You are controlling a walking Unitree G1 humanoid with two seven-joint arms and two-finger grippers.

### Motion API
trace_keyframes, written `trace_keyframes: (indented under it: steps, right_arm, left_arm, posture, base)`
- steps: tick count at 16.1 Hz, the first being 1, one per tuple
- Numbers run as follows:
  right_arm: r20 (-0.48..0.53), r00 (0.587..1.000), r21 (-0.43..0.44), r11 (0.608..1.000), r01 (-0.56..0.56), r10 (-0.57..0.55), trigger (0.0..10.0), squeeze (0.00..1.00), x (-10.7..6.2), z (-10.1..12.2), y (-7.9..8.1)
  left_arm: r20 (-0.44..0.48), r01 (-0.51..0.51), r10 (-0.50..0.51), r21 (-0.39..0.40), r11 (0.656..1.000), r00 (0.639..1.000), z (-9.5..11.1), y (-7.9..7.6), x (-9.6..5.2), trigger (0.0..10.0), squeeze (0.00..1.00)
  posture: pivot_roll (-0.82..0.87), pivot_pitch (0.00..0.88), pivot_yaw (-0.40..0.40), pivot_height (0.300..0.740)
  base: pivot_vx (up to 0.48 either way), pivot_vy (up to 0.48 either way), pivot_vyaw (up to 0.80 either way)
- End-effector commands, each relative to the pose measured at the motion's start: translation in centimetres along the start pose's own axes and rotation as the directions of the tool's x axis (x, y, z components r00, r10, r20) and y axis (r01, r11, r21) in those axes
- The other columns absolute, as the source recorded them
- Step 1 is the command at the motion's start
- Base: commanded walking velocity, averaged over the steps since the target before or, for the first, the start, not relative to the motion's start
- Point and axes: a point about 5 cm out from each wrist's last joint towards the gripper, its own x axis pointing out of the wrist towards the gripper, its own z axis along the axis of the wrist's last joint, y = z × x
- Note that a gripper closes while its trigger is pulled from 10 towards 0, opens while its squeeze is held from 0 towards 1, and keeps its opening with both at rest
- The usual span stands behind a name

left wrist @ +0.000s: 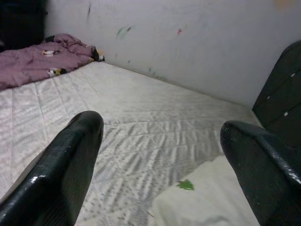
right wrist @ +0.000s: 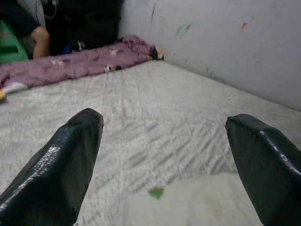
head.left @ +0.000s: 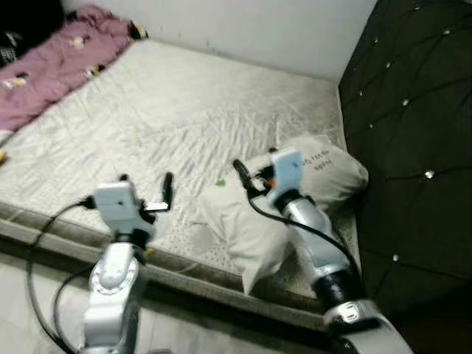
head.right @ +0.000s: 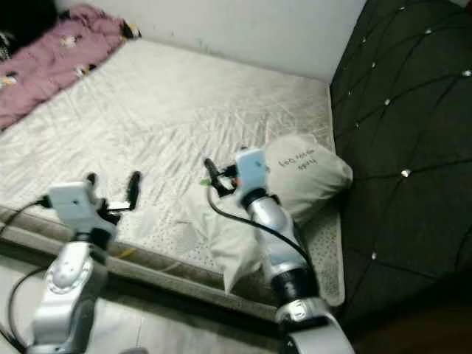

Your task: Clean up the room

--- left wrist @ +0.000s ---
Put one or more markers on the white pillow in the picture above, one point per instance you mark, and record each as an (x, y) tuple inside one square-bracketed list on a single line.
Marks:
[(207, 202)]

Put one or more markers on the white quilted mattress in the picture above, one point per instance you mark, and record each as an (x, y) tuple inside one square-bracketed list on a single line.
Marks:
[(141, 106)]

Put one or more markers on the purple cartoon print blanket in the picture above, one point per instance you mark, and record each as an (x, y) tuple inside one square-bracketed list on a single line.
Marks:
[(28, 61)]

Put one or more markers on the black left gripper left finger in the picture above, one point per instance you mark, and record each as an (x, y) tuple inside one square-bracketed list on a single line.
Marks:
[(47, 188)]

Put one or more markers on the dark bedside furniture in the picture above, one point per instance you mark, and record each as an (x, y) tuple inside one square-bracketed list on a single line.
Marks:
[(21, 23)]

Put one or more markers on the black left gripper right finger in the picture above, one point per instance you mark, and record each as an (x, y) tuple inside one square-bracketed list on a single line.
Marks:
[(265, 176)]

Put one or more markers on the black tufted headboard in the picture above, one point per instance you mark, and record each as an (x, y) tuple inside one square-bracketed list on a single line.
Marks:
[(279, 94)]

